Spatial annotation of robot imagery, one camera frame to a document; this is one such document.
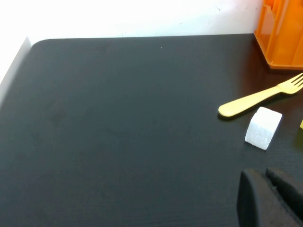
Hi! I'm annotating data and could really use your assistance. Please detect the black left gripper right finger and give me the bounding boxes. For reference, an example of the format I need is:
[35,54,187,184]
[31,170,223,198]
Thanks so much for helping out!
[266,166,303,219]

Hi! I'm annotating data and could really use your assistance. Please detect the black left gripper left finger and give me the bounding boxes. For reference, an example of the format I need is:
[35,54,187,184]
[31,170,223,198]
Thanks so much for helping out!
[236,168,303,227]

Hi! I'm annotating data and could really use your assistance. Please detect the orange plastic cutlery holder crate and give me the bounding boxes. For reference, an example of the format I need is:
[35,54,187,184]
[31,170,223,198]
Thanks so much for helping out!
[254,0,303,70]

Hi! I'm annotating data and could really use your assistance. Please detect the white foam cube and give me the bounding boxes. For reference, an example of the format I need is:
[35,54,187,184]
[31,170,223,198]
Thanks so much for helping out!
[245,106,283,151]

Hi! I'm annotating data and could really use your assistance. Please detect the yellow plastic fork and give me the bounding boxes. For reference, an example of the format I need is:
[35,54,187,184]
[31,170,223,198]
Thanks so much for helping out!
[218,73,303,118]

